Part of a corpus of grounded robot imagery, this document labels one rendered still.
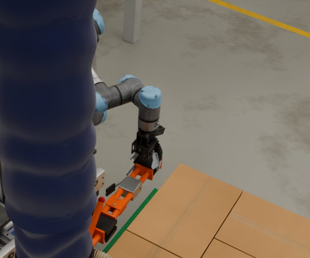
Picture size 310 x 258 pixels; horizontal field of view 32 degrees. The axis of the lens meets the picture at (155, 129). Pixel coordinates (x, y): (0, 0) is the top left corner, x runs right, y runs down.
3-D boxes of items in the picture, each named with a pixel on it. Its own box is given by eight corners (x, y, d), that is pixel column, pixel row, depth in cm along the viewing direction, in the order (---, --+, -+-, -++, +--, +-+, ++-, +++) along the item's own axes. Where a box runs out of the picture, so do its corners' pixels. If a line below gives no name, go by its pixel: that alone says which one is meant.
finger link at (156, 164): (151, 178, 204) (144, 157, 200) (158, 169, 208) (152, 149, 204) (158, 178, 202) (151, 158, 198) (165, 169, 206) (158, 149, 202)
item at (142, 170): (151, 180, 205) (152, 171, 202) (134, 173, 208) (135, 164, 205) (161, 167, 212) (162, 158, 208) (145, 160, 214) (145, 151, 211)
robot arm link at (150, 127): (144, 107, 196) (164, 115, 193) (144, 117, 199) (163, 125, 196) (134, 118, 190) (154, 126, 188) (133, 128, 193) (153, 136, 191)
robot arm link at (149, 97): (152, 81, 190) (167, 93, 184) (150, 106, 197) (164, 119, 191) (134, 87, 186) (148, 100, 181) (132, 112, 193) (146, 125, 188)
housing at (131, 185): (133, 201, 197) (134, 193, 194) (117, 194, 199) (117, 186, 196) (142, 190, 202) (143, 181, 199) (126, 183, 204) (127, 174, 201)
